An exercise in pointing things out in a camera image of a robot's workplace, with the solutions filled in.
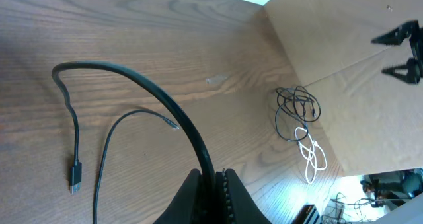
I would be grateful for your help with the cardboard panel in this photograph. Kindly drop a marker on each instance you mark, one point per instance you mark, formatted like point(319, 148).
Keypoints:
point(373, 121)

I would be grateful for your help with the clear tape strip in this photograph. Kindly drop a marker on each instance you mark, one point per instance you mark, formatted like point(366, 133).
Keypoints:
point(216, 79)

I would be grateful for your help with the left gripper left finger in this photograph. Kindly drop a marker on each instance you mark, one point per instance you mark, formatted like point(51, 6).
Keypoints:
point(181, 209)

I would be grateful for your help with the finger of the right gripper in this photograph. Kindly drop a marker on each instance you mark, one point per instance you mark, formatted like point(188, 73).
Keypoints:
point(410, 72)
point(395, 37)

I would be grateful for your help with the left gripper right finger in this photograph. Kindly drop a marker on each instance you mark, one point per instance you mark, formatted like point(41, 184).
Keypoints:
point(234, 203)

